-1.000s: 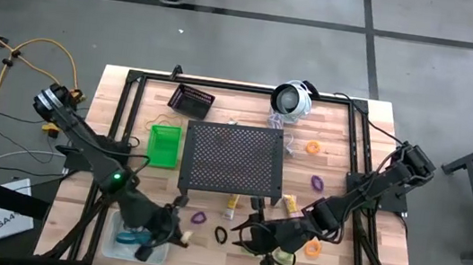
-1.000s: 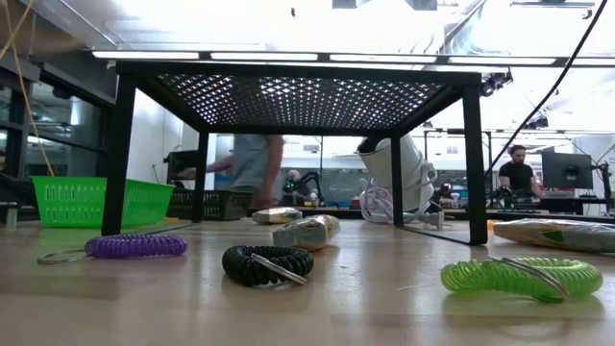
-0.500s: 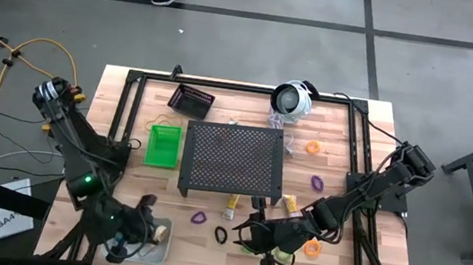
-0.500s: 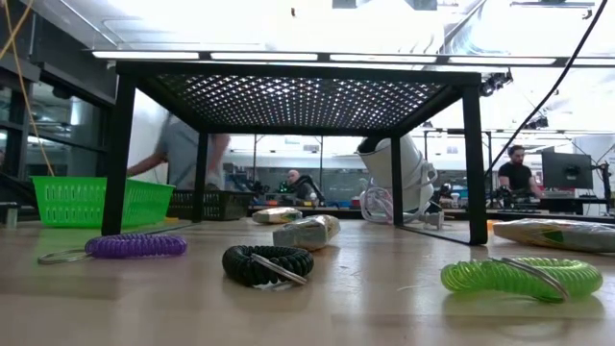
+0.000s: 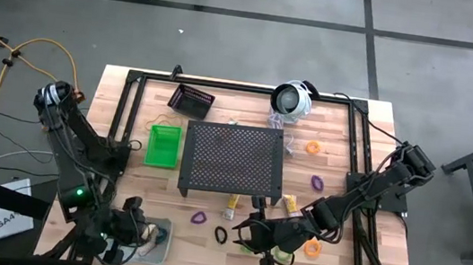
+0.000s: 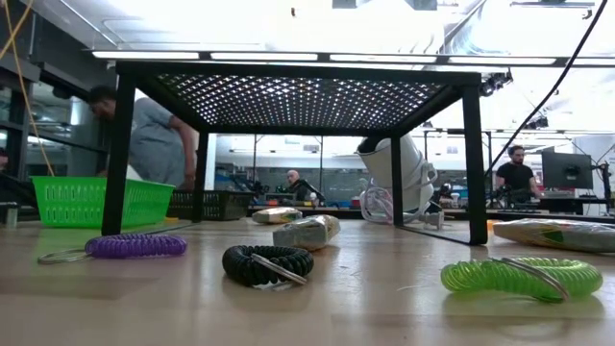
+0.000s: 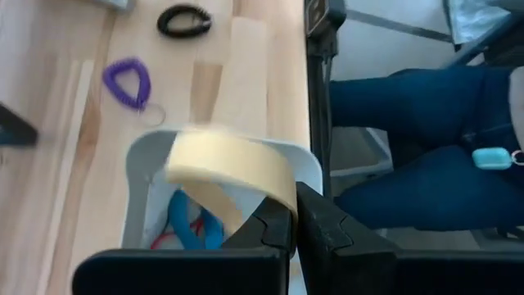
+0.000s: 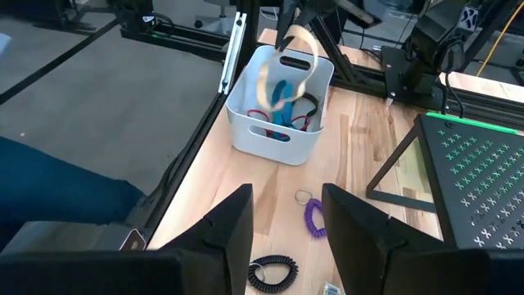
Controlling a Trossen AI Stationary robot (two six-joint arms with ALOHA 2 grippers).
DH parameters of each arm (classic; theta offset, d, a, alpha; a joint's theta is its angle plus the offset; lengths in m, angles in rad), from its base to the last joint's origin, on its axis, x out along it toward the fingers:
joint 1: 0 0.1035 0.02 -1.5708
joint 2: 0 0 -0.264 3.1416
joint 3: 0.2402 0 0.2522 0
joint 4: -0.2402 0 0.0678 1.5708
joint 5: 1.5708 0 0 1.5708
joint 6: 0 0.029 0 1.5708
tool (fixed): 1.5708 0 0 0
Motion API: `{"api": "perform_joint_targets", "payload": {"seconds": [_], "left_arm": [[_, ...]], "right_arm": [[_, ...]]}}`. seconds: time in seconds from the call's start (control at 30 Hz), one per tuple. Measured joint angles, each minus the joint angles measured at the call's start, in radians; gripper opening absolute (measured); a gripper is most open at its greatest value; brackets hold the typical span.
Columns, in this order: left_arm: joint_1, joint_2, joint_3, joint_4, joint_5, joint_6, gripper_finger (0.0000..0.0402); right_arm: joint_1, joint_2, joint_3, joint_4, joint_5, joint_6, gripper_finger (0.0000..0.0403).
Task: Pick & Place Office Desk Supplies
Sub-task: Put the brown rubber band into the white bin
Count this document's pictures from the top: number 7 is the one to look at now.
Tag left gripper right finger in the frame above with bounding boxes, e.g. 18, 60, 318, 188
296, 181, 400, 295

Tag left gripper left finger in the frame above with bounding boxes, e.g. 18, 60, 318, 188
223, 196, 298, 258

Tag rubber bands and coils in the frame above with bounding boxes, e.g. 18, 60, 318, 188
165, 125, 299, 237

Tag purple coil wrist keychain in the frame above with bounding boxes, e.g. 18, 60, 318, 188
102, 57, 167, 127

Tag white plastic bin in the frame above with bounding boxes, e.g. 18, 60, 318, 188
121, 125, 324, 295

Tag person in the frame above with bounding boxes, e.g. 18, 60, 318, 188
329, 0, 524, 238

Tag small turquoise case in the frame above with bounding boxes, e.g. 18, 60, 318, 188
471, 147, 513, 171

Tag black coil wrist keychain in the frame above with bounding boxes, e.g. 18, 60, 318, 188
156, 3, 213, 39

